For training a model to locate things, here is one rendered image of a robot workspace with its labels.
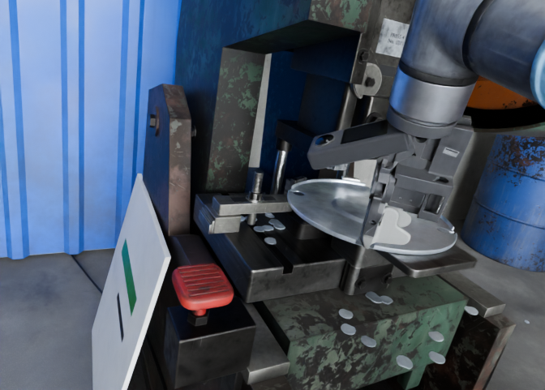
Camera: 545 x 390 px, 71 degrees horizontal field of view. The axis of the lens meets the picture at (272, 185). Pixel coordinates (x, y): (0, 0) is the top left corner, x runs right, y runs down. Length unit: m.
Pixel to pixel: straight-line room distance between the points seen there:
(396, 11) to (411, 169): 0.30
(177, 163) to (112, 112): 0.89
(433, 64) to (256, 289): 0.40
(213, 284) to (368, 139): 0.24
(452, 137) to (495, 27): 0.13
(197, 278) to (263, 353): 0.15
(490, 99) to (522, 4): 0.62
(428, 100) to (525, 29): 0.11
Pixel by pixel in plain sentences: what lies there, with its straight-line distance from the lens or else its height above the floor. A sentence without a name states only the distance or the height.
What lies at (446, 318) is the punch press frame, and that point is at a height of 0.61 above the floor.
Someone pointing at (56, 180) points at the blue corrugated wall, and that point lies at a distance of 1.82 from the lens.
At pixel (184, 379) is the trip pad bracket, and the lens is 0.50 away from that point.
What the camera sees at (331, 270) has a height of 0.69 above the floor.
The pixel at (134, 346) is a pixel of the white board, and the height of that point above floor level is 0.36.
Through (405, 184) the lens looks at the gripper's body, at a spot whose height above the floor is 0.90.
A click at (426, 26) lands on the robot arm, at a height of 1.06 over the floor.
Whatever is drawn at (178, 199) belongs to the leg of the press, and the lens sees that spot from 0.89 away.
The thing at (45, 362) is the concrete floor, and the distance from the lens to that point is 1.48.
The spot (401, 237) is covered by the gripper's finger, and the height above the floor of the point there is 0.82.
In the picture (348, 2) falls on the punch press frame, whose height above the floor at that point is 1.09.
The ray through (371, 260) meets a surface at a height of 0.72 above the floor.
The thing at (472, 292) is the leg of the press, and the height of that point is 0.64.
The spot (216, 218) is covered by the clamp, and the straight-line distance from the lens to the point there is 0.66.
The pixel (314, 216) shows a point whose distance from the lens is 0.61.
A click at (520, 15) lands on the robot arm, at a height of 1.07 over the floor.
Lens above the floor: 1.02
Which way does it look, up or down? 19 degrees down
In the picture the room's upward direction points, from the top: 10 degrees clockwise
